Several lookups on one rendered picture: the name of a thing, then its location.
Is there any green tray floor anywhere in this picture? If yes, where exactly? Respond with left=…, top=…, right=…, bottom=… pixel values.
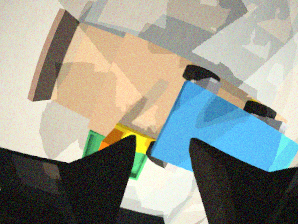
left=85, top=135, right=145, bottom=173

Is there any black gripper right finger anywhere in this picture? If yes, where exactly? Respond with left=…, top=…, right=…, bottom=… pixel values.
left=189, top=137, right=298, bottom=224

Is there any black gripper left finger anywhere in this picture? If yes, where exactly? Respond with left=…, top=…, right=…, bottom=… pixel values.
left=0, top=135, right=137, bottom=224

